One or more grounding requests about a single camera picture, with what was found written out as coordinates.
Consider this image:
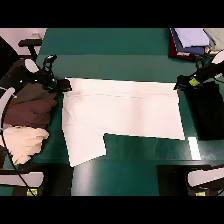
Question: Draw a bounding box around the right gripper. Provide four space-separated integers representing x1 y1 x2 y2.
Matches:
173 73 202 91

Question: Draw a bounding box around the pale lavender garment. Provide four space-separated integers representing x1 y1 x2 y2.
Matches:
174 27 211 48

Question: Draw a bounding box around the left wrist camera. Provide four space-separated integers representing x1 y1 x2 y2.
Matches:
41 53 59 74

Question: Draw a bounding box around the brown garment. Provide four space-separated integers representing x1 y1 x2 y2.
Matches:
3 82 60 130

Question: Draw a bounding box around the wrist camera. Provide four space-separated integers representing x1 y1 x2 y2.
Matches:
193 54 207 70
41 53 59 74

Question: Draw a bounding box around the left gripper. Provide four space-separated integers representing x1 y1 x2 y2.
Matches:
49 77 73 93

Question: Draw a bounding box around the black chair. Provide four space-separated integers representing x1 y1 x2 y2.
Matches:
0 35 44 73

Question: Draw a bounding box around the white shirt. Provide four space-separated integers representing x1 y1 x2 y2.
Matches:
61 77 186 168

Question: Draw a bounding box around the black cable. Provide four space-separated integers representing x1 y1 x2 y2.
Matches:
0 96 36 197

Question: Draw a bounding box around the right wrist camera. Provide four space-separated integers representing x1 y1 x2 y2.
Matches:
193 54 207 70

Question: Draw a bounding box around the grey garment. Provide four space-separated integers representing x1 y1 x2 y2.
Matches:
203 27 224 52

